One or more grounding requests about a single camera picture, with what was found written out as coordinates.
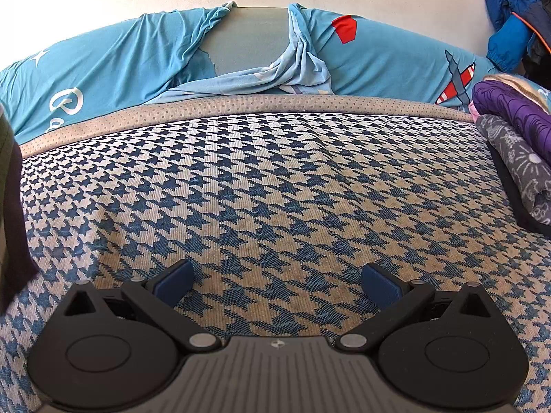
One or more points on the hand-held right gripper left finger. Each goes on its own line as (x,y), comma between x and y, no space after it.
(174,284)

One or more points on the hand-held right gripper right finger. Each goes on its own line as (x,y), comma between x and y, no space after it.
(381,286)

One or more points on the green and brown striped t-shirt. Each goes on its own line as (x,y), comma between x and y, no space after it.
(13,223)

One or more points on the blue houndstooth bed mat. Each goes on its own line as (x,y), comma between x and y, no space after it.
(275,189)

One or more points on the black folded cloth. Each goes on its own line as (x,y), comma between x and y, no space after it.
(516,211)

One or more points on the grey patterned folded blanket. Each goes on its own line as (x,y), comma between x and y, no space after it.
(521,163)

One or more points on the purple folded blanket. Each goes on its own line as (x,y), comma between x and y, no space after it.
(516,112)

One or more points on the teal cover with red patch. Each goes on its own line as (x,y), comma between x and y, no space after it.
(387,60)

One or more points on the light blue cloth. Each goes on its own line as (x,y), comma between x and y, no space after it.
(297,69)

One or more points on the cream striped cloth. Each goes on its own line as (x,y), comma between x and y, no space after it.
(508,79)

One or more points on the teal pillow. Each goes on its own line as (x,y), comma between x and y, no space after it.
(543,92)

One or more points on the grey-green foam cushion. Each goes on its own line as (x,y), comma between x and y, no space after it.
(249,38)

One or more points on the blue puffer jacket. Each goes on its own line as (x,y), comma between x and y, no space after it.
(508,38)

